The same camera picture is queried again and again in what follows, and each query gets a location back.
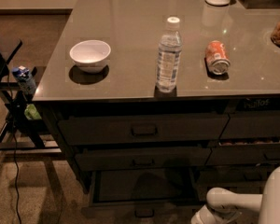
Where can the dark drawer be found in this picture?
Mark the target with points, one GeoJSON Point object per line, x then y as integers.
{"type": "Point", "coordinates": [138, 129]}
{"type": "Point", "coordinates": [147, 157]}
{"type": "Point", "coordinates": [142, 193]}
{"type": "Point", "coordinates": [244, 154]}
{"type": "Point", "coordinates": [240, 179]}
{"type": "Point", "coordinates": [252, 125]}

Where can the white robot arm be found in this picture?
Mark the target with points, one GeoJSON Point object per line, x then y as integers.
{"type": "Point", "coordinates": [223, 206]}

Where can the orange soda can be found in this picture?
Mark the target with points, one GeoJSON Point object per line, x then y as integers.
{"type": "Point", "coordinates": [216, 58]}

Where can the clear plastic water bottle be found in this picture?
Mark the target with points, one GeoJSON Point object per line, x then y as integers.
{"type": "Point", "coordinates": [169, 53]}

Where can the white ceramic bowl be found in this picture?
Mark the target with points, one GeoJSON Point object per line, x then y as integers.
{"type": "Point", "coordinates": [90, 56]}

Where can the black side stand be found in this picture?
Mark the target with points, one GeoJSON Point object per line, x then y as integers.
{"type": "Point", "coordinates": [18, 132]}

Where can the green crumpled bag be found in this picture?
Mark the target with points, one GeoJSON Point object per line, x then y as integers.
{"type": "Point", "coordinates": [31, 112]}

